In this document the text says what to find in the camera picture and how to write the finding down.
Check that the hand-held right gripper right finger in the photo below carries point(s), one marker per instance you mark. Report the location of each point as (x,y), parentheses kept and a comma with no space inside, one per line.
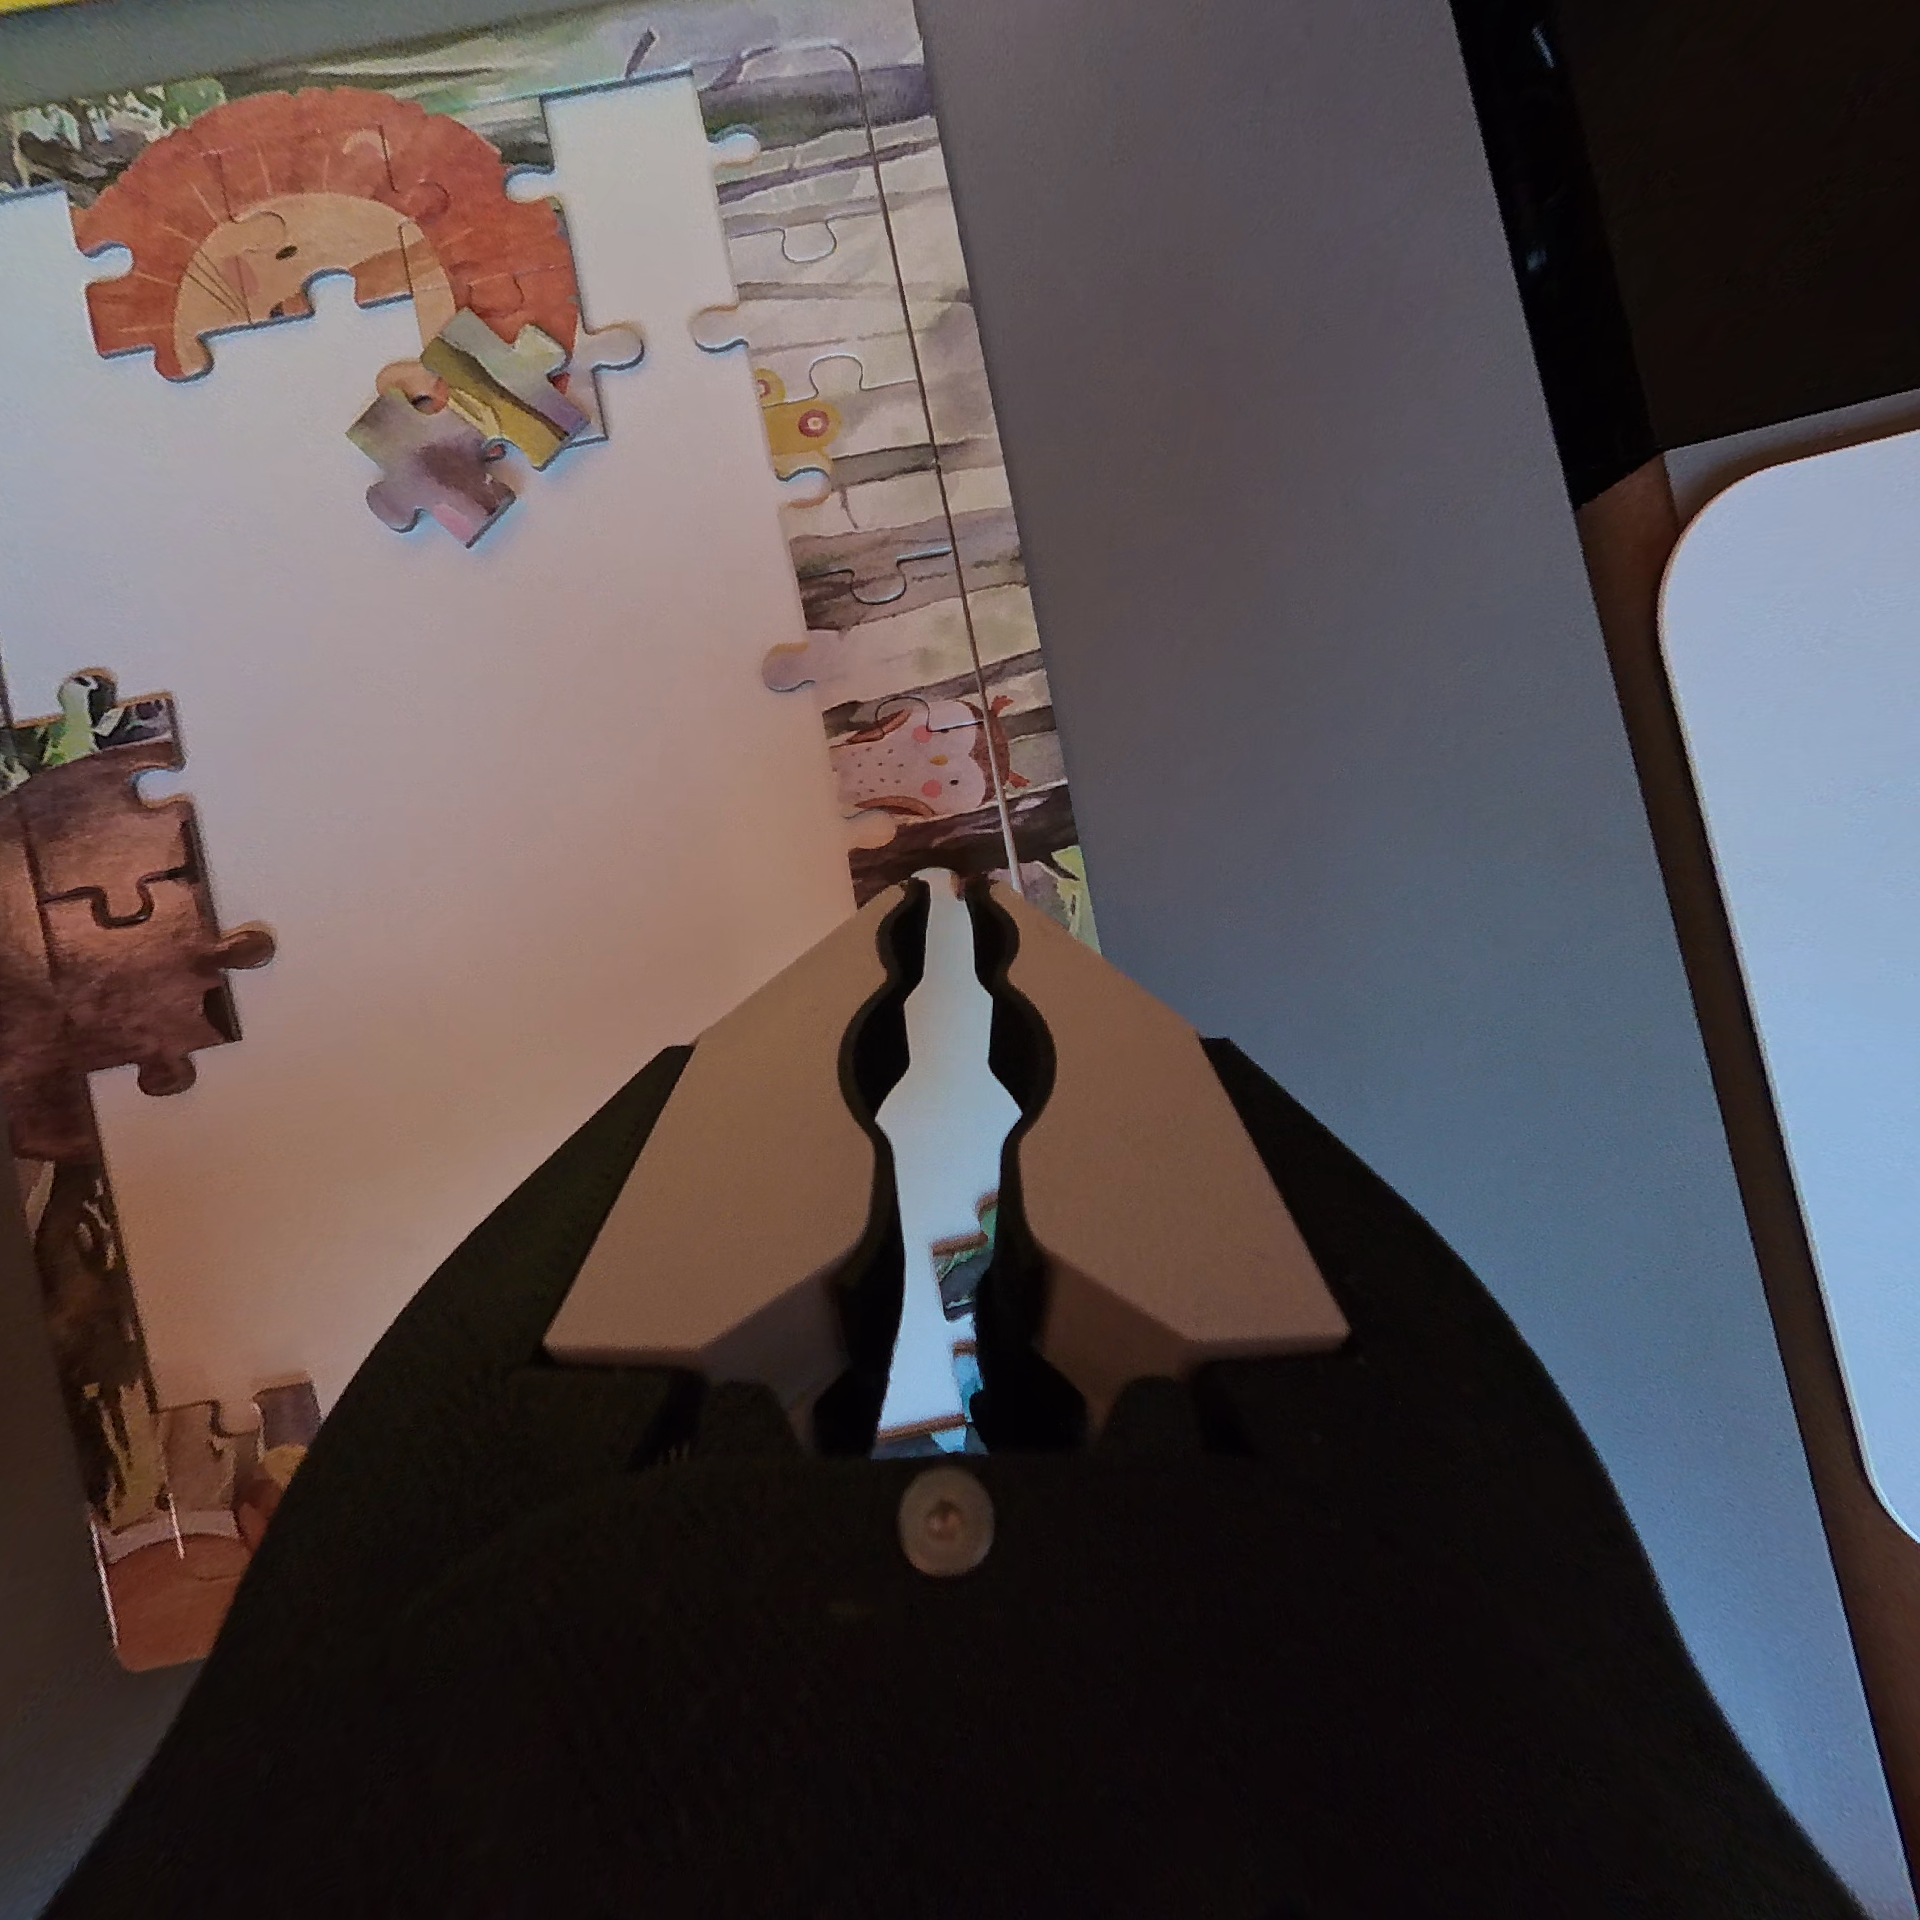
(1170,1201)

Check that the teal grey puzzle piece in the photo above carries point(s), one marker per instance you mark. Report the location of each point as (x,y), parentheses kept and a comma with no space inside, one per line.
(966,1276)

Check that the grey desk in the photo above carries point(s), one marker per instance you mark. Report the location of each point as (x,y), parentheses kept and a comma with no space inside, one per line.
(1275,599)

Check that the green white puzzle piece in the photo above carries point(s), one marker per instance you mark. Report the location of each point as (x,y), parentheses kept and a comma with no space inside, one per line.
(105,720)

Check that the puzzle frame tray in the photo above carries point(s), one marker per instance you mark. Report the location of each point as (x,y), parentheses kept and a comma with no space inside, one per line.
(451,751)

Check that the red puzzle piece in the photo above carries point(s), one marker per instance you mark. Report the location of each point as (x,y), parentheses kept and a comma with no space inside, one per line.
(494,224)
(299,166)
(136,285)
(600,353)

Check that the white stand base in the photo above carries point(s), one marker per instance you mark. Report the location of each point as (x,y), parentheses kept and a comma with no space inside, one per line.
(1828,902)

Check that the grey yellow flower puzzle piece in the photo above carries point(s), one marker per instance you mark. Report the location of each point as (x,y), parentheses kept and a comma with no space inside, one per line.
(870,436)

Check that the pale spotted puzzle piece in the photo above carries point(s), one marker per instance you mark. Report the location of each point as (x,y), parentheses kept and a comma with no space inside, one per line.
(931,765)

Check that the purple yellow green puzzle piece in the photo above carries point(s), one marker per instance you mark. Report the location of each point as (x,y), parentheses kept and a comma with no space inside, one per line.
(451,436)

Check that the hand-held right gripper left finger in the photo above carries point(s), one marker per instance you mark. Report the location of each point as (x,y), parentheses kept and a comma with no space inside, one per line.
(720,1201)

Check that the yellow brown puzzle piece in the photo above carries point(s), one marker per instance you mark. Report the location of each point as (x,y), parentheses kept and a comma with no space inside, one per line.
(241,1455)

